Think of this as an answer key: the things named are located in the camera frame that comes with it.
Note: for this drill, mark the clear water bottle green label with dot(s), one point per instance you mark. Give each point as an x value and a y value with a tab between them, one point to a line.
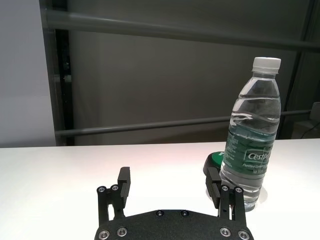
252	140

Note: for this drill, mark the wide grey horizontal beam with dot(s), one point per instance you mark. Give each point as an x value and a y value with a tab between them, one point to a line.
175	27

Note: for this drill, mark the green button black base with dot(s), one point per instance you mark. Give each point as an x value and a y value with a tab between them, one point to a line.
213	162

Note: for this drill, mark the grey horizontal rail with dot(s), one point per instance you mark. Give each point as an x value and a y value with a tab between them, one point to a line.
150	125

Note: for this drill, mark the dark slanted frame post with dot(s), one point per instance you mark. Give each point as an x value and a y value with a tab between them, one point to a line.
298	75

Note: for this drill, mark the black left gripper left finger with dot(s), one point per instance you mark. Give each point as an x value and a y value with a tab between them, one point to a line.
120	192

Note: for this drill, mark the dark vertical column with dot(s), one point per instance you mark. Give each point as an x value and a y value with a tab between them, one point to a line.
61	87

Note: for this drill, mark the pale box at wall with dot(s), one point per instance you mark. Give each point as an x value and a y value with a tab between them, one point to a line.
315	111

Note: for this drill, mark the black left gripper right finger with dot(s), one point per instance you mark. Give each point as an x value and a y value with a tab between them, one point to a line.
225	197

